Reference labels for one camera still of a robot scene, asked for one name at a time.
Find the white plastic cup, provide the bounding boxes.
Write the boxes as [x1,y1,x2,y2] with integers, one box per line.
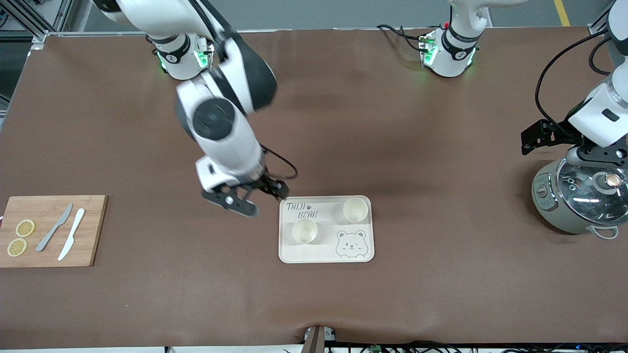
[342,197,369,223]
[292,219,318,244]

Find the cream bear print tray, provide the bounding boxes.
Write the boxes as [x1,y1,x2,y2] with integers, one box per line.
[279,195,375,264]

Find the glass pot lid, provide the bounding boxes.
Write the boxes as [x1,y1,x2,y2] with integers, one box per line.
[556,158,628,227]

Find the grey-green electric cooking pot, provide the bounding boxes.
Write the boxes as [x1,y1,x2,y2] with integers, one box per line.
[531,157,628,240]

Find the bamboo cutting board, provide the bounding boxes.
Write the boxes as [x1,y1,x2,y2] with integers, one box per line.
[0,195,108,268]

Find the white plastic knife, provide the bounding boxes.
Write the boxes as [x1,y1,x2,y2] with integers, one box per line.
[57,208,86,261]

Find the grey plastic knife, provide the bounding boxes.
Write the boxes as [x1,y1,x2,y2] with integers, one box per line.
[35,203,74,253]

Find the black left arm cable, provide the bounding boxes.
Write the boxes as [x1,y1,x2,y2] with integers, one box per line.
[535,27,614,138]

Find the grey table clamp bracket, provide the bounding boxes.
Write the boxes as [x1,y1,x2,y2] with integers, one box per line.
[300,324,338,353]

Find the black left base cable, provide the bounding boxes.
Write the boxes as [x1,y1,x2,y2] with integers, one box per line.
[376,24,428,53]

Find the aluminium frame structure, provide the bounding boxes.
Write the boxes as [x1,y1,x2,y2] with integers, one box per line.
[9,0,74,44]

